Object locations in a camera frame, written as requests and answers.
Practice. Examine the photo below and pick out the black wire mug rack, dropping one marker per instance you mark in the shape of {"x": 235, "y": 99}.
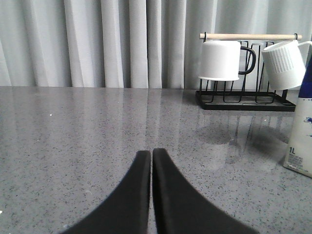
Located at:
{"x": 255, "y": 93}

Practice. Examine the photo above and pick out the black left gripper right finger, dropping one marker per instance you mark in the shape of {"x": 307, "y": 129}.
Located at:
{"x": 181, "y": 209}

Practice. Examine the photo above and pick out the white ribbed mug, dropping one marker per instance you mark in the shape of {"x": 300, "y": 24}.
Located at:
{"x": 284, "y": 64}

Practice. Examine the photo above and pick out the grey curtain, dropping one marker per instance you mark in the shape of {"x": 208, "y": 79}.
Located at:
{"x": 128, "y": 43}

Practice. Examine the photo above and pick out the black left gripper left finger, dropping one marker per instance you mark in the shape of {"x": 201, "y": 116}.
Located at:
{"x": 126, "y": 209}

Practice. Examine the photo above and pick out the blue white milk carton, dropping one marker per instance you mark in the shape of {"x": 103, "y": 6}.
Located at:
{"x": 299, "y": 152}

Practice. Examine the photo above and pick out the white mug black handle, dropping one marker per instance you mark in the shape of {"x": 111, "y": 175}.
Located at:
{"x": 220, "y": 60}

